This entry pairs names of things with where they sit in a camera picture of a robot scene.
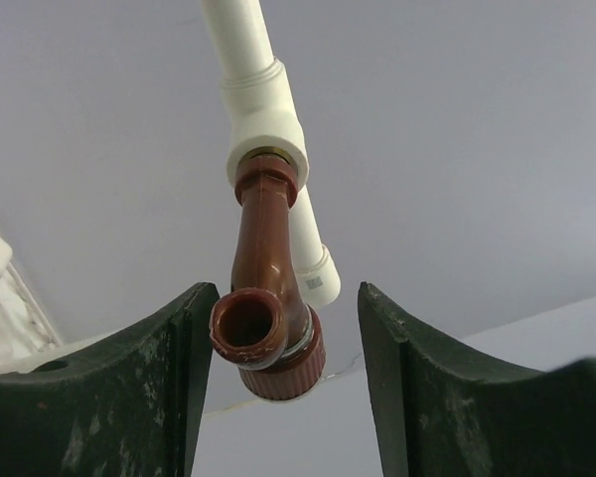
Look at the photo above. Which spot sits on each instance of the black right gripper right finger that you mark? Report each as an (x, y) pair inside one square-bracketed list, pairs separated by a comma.
[(443, 408)]

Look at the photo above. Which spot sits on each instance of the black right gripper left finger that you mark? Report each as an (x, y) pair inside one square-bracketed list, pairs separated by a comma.
[(128, 405)]

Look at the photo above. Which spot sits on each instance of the white PVC pipe frame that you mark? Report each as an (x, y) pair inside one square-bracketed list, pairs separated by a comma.
[(122, 124)]

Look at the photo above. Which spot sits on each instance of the brown plastic faucet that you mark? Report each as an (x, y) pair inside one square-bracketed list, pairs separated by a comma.
[(263, 326)]

